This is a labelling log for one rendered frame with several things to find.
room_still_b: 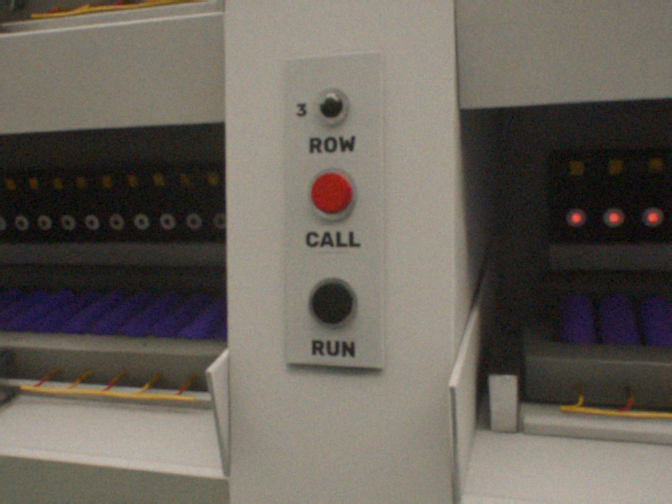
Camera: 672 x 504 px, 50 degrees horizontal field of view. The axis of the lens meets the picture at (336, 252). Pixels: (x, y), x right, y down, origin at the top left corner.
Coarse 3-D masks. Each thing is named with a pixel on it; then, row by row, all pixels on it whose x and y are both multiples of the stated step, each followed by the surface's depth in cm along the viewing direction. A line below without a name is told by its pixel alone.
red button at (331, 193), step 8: (320, 176) 28; (328, 176) 28; (336, 176) 28; (320, 184) 28; (328, 184) 28; (336, 184) 28; (344, 184) 28; (312, 192) 28; (320, 192) 28; (328, 192) 28; (336, 192) 28; (344, 192) 28; (312, 200) 28; (320, 200) 28; (328, 200) 28; (336, 200) 28; (344, 200) 28; (320, 208) 28; (328, 208) 28; (336, 208) 28; (344, 208) 28
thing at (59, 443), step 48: (0, 432) 36; (48, 432) 35; (96, 432) 35; (144, 432) 34; (192, 432) 34; (0, 480) 34; (48, 480) 33; (96, 480) 33; (144, 480) 32; (192, 480) 31
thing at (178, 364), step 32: (32, 352) 39; (64, 352) 39; (96, 352) 38; (128, 352) 38; (160, 352) 37; (192, 352) 37; (96, 384) 39; (128, 384) 38; (160, 384) 38; (192, 384) 37
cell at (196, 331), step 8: (224, 296) 45; (216, 304) 44; (224, 304) 44; (208, 312) 43; (216, 312) 43; (224, 312) 43; (200, 320) 42; (208, 320) 42; (216, 320) 42; (224, 320) 43; (184, 328) 41; (192, 328) 41; (200, 328) 41; (208, 328) 41; (216, 328) 42; (176, 336) 40; (184, 336) 40; (192, 336) 40; (200, 336) 40; (208, 336) 41
